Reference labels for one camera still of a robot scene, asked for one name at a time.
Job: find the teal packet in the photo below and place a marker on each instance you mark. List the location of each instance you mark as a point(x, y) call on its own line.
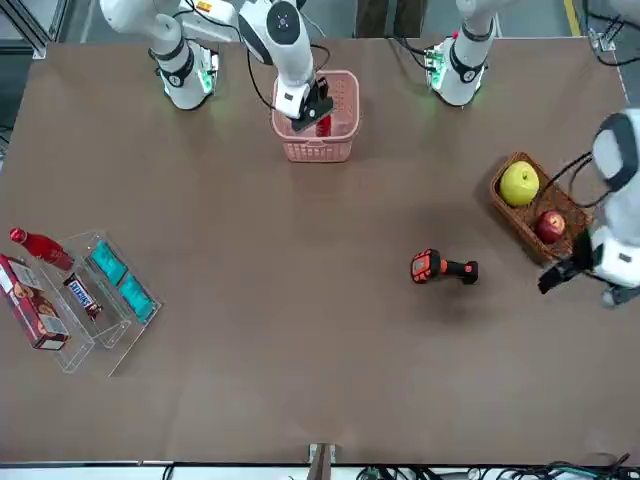
point(136, 297)
point(107, 262)

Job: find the grey metal post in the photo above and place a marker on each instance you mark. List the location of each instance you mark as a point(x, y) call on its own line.
point(322, 462)

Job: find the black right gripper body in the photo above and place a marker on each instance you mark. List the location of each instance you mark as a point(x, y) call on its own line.
point(315, 112)

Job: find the brown wicker basket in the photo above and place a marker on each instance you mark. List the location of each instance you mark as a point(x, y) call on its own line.
point(520, 220)

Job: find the red apple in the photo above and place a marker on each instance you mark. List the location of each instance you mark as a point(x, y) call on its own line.
point(550, 227)

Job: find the yellow-green pear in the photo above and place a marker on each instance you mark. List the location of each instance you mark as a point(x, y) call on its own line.
point(520, 184)

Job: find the Snickers chocolate bar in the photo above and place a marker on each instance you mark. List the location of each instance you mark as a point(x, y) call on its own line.
point(82, 296)

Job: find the red biscuit box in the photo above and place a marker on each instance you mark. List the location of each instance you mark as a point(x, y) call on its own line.
point(30, 300)

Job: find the red aluminium Coca-Cola bottle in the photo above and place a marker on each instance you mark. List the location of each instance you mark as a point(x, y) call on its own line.
point(42, 249)

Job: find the aluminium frame profile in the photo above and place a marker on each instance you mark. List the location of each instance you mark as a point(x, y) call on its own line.
point(35, 22)

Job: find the silver metal bracket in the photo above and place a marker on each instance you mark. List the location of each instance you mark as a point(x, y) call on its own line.
point(602, 39)

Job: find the pink plastic basket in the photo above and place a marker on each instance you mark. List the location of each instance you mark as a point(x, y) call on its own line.
point(315, 147)

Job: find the clear acrylic shelf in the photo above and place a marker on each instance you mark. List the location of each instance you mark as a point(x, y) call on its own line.
point(105, 345)

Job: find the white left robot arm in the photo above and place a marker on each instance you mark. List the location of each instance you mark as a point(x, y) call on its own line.
point(467, 65)

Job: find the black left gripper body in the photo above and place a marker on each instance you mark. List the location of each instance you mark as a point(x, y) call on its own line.
point(582, 250)

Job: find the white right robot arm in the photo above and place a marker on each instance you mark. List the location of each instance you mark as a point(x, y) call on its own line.
point(290, 45)

